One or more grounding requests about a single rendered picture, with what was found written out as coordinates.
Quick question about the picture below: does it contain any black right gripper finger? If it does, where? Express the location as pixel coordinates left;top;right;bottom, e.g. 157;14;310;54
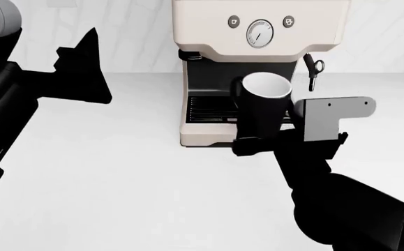
285;100;307;132
232;135;276;158

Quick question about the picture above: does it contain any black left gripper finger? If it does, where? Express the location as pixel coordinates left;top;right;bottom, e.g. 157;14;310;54
38;73;114;105
54;26;104;75

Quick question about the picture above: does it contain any black mug white inside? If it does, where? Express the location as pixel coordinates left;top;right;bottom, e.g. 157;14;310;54
230;71;294;140

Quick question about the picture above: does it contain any cream espresso coffee machine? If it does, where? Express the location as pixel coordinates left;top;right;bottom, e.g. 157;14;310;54
171;0;350;149

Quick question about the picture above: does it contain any black steam wand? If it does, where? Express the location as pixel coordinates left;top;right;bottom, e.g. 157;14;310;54
303;52;326;93

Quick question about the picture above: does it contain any black drip tray grille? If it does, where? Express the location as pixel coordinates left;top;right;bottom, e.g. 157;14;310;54
186;96;295;124

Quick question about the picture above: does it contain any round silver pressure gauge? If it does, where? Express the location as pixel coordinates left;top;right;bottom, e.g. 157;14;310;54
246;18;275;50

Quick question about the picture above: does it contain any double cup grey button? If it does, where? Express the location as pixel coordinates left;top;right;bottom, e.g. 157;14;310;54
282;15;297;29

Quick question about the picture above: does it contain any black brew group head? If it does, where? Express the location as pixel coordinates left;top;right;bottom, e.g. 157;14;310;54
177;48;203;62

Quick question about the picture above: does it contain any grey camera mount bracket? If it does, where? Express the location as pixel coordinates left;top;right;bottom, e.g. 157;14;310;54
303;96;377;142

